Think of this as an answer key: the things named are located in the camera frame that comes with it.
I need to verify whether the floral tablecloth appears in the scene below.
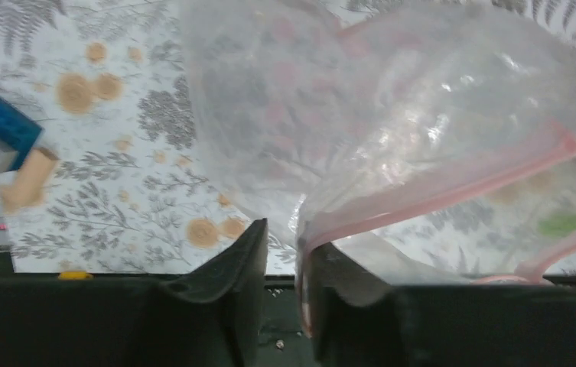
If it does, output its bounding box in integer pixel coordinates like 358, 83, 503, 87
0, 0, 576, 277

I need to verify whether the wooden toy block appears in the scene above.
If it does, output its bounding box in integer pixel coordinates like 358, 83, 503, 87
0, 147, 59, 214

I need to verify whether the clear pink zip bag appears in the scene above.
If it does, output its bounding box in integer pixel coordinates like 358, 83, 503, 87
176, 0, 576, 338

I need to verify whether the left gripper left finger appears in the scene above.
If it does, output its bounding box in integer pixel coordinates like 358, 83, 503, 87
0, 219, 268, 366

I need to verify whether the blue toy block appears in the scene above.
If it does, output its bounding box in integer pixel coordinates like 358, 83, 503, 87
0, 97, 43, 165

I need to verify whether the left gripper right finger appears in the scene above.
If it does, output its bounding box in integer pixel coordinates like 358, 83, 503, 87
297, 240, 576, 366

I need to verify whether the green celery stalk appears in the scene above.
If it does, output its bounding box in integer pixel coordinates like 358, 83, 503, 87
536, 212, 576, 239

